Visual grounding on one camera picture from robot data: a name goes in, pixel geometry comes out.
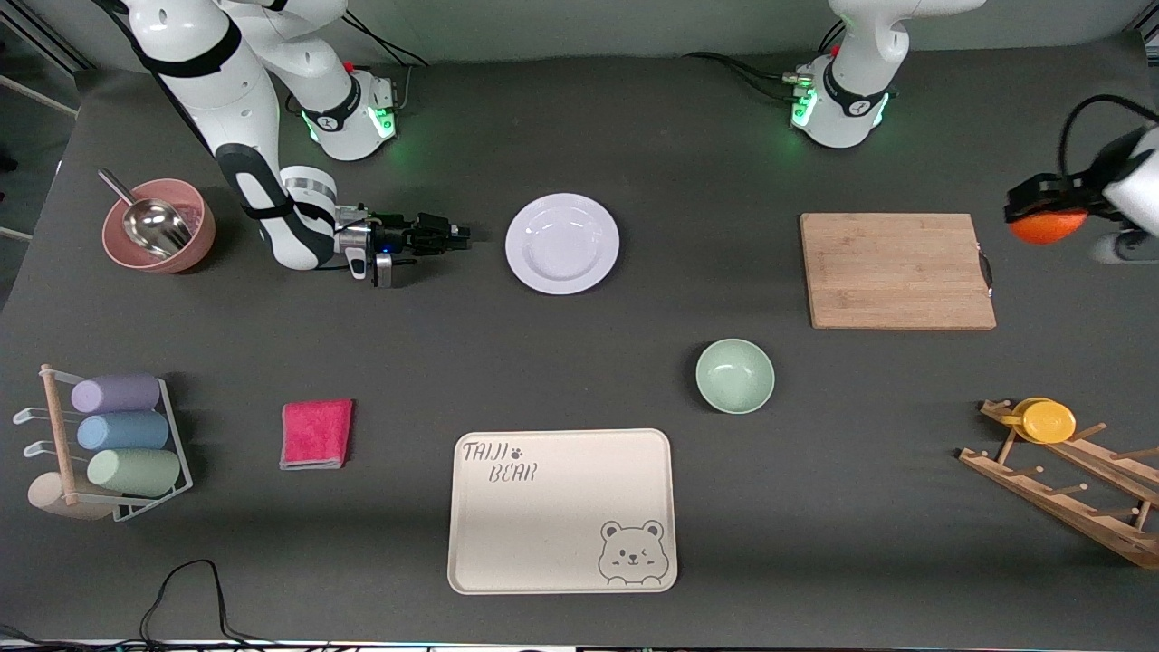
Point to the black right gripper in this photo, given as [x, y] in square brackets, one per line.
[400, 232]

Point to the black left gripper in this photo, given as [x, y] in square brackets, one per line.
[1041, 194]

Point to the orange fruit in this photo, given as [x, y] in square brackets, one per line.
[1050, 228]

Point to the white round plate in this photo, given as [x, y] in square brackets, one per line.
[561, 243]

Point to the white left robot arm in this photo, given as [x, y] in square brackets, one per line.
[851, 81]

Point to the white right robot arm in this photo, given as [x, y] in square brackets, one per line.
[235, 118]

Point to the wooden cutting board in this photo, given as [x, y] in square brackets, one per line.
[887, 263]

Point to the yellow cup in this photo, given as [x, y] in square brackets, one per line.
[1046, 421]

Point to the pink folded cloth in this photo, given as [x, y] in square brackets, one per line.
[315, 433]

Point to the pink bowl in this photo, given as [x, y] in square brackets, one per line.
[199, 240]

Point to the metal scoop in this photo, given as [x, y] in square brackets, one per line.
[154, 226]

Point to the cream bear print tray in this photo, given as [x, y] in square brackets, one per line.
[552, 516]

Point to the wooden peg drying rack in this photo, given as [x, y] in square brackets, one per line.
[1068, 503]

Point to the pale green bowl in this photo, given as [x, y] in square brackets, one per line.
[734, 376]

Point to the purple cup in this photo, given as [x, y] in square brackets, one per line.
[118, 393]

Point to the blue cup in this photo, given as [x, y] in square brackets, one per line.
[125, 431]

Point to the green cup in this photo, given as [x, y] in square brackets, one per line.
[136, 471]

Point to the beige cup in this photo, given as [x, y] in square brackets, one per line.
[50, 496]

